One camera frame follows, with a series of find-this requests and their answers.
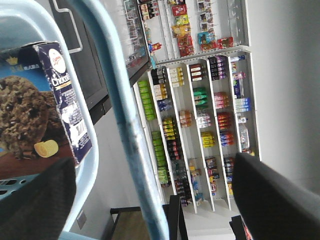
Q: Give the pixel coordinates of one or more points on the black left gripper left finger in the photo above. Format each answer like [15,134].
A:
[39,210]

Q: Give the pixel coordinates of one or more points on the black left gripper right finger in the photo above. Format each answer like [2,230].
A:
[273,207]

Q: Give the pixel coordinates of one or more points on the chocolate cookie box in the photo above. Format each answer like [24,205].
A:
[40,117]

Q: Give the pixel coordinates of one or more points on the light blue plastic basket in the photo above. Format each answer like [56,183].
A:
[26,21]

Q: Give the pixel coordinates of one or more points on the white supermarket shelf unit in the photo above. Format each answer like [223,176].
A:
[195,91]

